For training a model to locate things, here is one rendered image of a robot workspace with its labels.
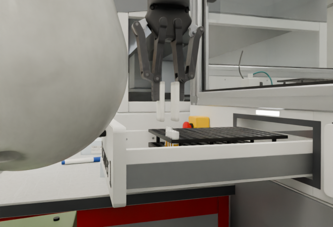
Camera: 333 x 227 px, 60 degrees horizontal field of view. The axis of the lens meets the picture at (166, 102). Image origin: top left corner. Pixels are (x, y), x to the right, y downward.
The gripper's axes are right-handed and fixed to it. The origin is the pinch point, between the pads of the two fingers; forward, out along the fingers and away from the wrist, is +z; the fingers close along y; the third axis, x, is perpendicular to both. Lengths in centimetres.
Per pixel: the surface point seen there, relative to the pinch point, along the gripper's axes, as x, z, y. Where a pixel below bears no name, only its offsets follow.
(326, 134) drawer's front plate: 13.9, 4.8, -21.3
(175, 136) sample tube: 4.9, 5.5, 0.0
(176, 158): 8.9, 8.3, 1.2
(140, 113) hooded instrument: -84, 6, -11
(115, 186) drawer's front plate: 10.8, 11.2, 10.3
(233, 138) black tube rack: 5.1, 6.2, -10.3
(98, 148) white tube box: -61, 18, 9
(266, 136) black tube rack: 5.1, 6.1, -16.8
